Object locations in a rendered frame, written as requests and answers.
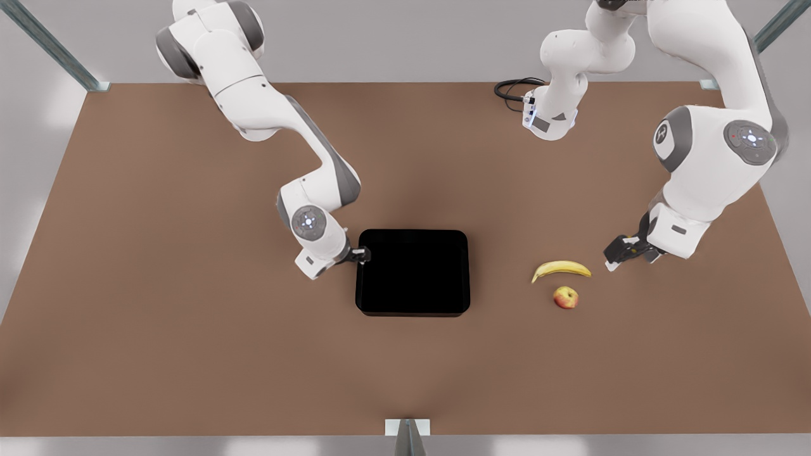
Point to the black square tray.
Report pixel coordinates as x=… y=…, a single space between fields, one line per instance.
x=413 y=273

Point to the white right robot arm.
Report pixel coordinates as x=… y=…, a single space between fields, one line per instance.
x=253 y=95

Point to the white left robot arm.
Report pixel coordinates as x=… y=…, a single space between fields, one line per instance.
x=709 y=158

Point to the yellow banana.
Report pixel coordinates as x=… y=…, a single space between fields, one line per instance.
x=561 y=268

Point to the red yellow apple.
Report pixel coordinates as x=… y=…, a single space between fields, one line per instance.
x=566 y=297

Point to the silver frame post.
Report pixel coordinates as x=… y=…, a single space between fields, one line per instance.
x=407 y=437
x=776 y=22
x=51 y=44

